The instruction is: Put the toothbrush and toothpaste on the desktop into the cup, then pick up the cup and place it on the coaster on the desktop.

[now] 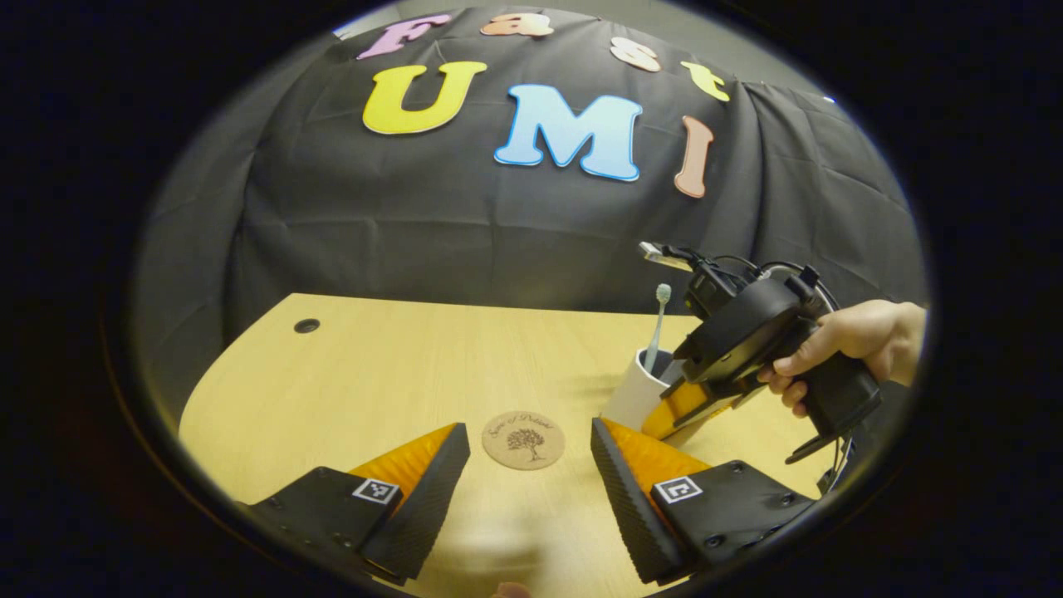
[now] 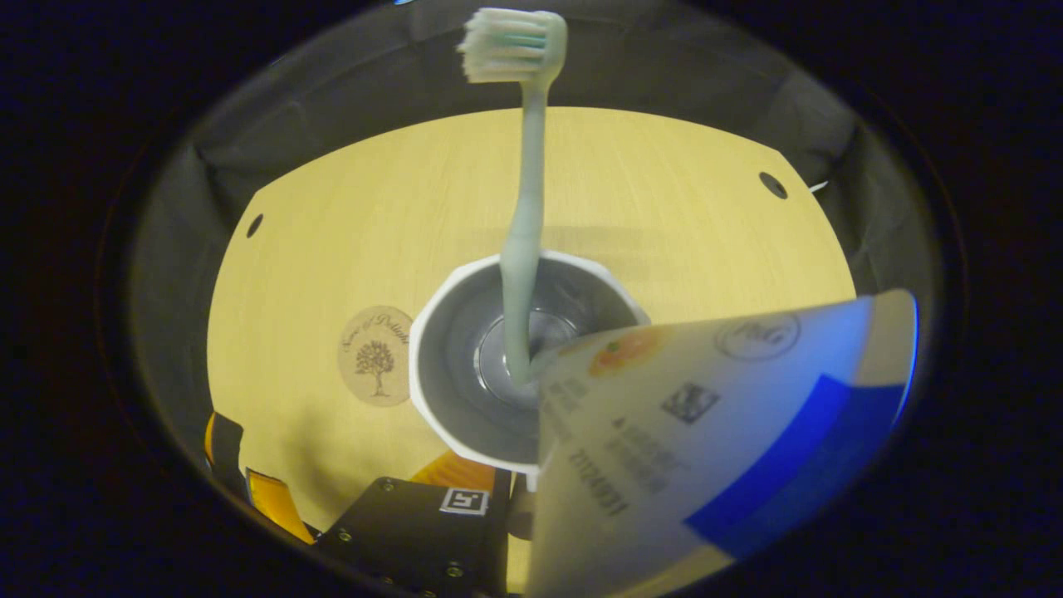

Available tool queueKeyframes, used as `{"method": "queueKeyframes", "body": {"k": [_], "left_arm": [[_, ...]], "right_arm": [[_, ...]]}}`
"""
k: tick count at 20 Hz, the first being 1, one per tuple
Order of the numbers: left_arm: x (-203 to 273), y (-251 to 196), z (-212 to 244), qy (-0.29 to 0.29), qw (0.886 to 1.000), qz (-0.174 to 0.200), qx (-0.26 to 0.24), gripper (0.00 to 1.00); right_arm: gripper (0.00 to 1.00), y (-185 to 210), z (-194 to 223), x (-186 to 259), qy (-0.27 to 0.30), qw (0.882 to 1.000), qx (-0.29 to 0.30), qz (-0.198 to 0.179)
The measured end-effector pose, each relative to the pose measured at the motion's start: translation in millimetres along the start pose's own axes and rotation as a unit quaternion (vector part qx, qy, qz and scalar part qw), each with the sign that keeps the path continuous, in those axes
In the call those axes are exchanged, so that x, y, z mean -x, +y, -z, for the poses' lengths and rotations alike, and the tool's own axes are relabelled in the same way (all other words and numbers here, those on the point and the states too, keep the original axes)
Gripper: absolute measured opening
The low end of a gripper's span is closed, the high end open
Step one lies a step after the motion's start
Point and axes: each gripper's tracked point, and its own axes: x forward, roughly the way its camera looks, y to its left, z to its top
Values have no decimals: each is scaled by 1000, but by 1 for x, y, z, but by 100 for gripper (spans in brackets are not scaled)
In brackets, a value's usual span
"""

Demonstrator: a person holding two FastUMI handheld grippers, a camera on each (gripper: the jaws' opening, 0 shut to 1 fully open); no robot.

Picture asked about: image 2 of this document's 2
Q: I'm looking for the black backdrop cloth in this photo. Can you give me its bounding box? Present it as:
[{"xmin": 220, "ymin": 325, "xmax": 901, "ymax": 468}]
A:
[{"xmin": 125, "ymin": 0, "xmax": 948, "ymax": 532}]

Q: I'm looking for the pale green toothbrush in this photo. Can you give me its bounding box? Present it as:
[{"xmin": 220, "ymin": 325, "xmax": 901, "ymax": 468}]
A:
[{"xmin": 457, "ymin": 8, "xmax": 569, "ymax": 387}]

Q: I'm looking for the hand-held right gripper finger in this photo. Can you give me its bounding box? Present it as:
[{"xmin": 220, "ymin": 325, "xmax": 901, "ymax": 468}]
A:
[{"xmin": 316, "ymin": 453, "xmax": 514, "ymax": 598}]

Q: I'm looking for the white cup with wooden handle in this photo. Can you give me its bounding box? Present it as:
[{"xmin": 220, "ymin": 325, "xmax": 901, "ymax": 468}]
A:
[{"xmin": 409, "ymin": 249, "xmax": 651, "ymax": 493}]

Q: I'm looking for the white toothpaste tube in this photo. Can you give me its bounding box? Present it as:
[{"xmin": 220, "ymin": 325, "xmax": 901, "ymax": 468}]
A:
[{"xmin": 525, "ymin": 288, "xmax": 918, "ymax": 598}]

